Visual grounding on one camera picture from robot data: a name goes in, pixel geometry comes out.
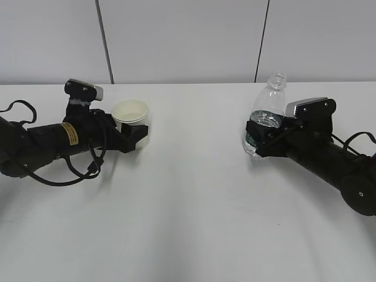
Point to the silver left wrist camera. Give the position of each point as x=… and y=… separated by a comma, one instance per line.
x=82, y=93

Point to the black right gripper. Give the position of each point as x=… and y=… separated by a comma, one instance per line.
x=289, y=140

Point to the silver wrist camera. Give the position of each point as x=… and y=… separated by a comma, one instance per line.
x=313, y=113
x=82, y=93

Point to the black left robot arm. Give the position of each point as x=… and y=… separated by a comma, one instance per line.
x=23, y=151

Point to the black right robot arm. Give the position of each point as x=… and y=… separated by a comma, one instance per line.
x=353, y=174

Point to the clear water bottle green label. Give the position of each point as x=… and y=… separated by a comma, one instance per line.
x=268, y=107

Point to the white paper cup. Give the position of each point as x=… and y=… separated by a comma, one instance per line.
x=132, y=112

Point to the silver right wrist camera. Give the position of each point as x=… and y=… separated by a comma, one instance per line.
x=313, y=113

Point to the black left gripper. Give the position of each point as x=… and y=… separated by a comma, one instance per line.
x=97, y=128

